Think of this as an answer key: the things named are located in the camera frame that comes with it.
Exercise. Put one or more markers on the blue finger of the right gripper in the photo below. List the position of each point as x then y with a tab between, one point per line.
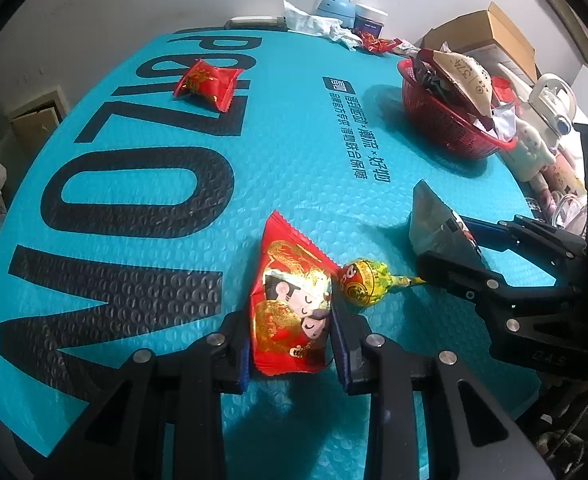
475	284
545	246

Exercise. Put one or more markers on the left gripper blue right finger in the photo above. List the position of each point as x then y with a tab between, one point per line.
348	332

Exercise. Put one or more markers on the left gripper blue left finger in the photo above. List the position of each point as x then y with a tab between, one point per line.
232	352

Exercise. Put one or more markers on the yellow green lollipop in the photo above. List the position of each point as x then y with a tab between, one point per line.
365	282

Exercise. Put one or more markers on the red cartoon candy packet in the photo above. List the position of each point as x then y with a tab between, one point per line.
290	303

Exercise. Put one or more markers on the white black printed snack packet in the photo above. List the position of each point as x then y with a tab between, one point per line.
435	227

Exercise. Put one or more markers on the white snack wrapper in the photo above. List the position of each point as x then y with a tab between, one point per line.
504	119

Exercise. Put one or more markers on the white red plum drink bag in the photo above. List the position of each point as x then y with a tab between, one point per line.
468	78

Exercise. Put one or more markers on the small red candy packet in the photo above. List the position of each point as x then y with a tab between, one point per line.
215	84

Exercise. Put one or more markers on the white cartoon water bottle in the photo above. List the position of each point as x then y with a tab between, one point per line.
544	115

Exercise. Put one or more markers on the red plastic basket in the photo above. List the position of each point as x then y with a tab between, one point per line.
443	126

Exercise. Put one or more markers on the teal bubble mat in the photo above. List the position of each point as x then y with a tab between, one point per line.
138	225

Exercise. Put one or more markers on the framed picture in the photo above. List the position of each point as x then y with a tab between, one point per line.
573	24

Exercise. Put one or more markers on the cardboard box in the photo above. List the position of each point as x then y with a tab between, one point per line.
490	37

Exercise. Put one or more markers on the small crumpled white wrapper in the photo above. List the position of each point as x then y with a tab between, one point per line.
406	49

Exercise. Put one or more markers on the red snack packet by jar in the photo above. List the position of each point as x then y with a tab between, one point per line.
376	45

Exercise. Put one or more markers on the white lid purple jar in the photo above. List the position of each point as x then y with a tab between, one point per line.
369	19

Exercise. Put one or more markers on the blue deer humidifier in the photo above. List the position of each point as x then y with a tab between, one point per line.
342	10

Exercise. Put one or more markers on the crumpled white tissue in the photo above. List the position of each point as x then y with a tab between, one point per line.
299	21

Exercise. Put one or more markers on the white remote control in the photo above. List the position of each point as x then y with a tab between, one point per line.
258	22

